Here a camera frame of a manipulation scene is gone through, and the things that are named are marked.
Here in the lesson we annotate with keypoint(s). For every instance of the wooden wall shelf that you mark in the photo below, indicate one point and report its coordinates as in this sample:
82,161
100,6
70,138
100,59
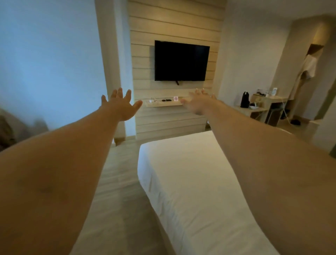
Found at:
164,103

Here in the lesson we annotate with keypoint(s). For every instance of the black bag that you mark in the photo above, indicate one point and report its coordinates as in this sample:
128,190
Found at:
245,100

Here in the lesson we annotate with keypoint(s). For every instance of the hanging white bathrobe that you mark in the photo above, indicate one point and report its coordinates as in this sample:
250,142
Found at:
304,73

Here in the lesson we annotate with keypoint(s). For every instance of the person's right thumb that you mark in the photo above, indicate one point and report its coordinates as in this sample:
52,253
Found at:
185,102

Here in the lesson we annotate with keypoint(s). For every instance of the person's right hand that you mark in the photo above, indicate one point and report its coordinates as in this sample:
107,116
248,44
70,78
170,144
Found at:
199,103

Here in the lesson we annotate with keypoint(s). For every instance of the person's left hand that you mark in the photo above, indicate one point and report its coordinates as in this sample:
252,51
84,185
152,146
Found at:
121,107

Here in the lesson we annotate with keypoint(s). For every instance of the bed with white sheet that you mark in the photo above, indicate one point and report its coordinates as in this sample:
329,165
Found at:
194,189

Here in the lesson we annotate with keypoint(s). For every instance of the person's left little finger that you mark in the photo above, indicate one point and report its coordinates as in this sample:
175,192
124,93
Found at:
104,99

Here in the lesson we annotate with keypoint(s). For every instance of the black wall-mounted television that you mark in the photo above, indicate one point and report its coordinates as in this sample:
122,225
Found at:
181,61

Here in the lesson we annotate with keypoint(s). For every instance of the person's left thumb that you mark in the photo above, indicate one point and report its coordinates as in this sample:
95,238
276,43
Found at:
137,104

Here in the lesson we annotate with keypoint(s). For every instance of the white electric kettle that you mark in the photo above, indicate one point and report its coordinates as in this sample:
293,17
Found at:
274,91

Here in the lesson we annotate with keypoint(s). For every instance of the wooden tray with cups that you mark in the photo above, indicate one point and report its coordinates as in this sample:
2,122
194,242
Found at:
260,93

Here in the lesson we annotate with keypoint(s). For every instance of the person's right forearm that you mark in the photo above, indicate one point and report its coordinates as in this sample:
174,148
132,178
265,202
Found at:
275,170

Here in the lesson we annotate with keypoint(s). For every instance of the person's left middle finger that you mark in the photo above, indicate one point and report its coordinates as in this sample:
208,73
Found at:
120,93

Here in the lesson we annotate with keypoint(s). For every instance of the light wooden desk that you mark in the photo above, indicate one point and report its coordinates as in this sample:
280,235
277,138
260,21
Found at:
262,106

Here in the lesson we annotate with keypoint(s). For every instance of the person's left forearm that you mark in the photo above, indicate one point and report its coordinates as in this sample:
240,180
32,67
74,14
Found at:
52,178

